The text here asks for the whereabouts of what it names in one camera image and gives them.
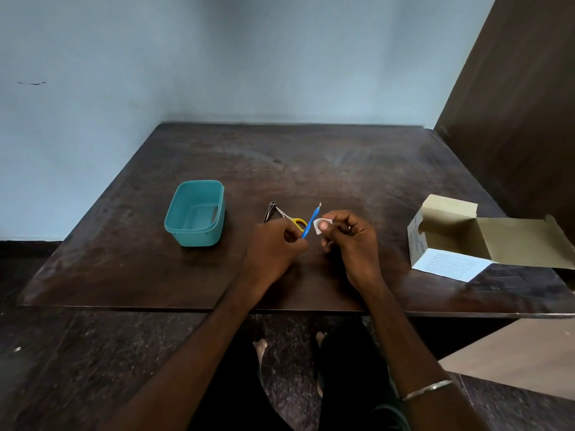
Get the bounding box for person's right hand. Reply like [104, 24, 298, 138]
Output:
[319, 210, 387, 292]

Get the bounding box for person's left hand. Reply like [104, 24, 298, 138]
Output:
[240, 218, 311, 288]

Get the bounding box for yellow handled scissors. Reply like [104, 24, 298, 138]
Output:
[274, 206, 309, 233]

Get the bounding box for blue-handled small tool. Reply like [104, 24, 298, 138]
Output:
[301, 201, 323, 240]

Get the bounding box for teal plastic container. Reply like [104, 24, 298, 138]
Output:
[164, 180, 225, 248]

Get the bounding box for white cardboard box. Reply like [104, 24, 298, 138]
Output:
[407, 194, 575, 283]

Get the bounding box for person's right forearm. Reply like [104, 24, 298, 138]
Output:
[364, 275, 491, 431]

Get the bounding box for person's left forearm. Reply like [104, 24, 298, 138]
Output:
[101, 269, 268, 431]

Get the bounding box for person's left foot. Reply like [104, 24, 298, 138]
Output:
[251, 338, 269, 369]

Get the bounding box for beige board surface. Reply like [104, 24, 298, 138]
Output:
[438, 317, 575, 402]

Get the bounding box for brown wooden cabinet panel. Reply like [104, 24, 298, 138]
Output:
[434, 0, 575, 247]

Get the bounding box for silver bracelet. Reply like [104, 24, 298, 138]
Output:
[400, 379, 455, 402]

